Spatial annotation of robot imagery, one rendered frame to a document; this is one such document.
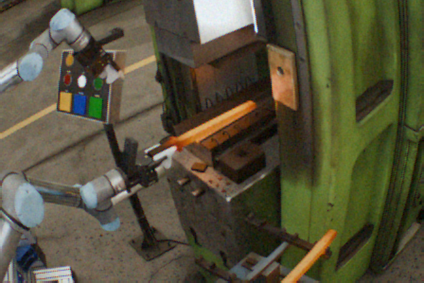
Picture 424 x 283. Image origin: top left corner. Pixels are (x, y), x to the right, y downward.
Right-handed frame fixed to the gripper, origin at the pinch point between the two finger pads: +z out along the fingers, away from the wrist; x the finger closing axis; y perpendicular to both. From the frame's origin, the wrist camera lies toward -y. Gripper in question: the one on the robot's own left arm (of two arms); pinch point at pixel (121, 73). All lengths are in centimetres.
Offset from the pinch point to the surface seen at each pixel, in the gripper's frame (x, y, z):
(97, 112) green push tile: -27.9, 14.4, 20.9
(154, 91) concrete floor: -177, -28, 154
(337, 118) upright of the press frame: 62, -24, 17
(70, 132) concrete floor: -187, 42, 118
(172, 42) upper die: 12.1, -15.7, -1.3
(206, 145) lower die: 19.4, -0.9, 29.4
